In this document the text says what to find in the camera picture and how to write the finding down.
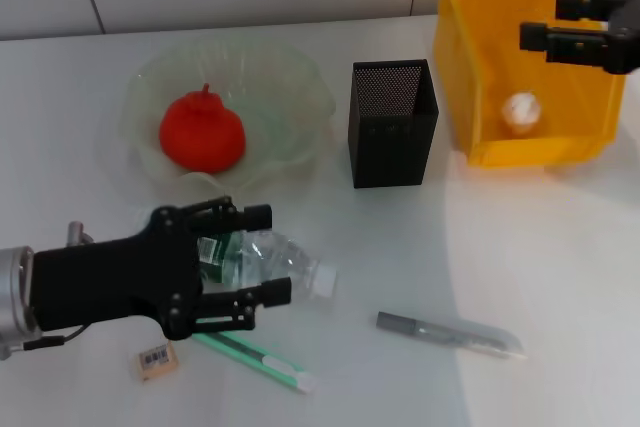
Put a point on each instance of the water bottle green label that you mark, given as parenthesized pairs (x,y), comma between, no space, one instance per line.
(270,257)

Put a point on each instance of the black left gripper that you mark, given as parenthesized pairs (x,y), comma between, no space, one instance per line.
(110,282)

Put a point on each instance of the green white utility knife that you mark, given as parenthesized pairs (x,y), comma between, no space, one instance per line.
(260,357)

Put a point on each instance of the clear pen grey cap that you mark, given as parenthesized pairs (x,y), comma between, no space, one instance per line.
(400,323)

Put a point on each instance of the white paper ball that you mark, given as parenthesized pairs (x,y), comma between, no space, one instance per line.
(522,109)

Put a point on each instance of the left gripper silver plug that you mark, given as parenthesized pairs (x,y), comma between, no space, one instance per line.
(77,233)

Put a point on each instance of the yellow plastic storage bin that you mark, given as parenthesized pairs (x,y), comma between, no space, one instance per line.
(540,152)

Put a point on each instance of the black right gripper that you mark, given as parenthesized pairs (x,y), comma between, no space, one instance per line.
(627,37)

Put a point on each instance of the orange knitted toy fruit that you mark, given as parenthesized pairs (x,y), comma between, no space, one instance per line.
(200,132)

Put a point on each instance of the black mesh pen holder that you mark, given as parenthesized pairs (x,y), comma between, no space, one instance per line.
(390,157)

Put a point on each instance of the beige eraser with barcode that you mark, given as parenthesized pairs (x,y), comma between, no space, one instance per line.
(156,361)

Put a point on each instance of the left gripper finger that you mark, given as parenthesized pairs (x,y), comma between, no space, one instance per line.
(275,292)

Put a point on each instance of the clear wavy fruit plate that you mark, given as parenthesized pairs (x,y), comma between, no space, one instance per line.
(280,97)

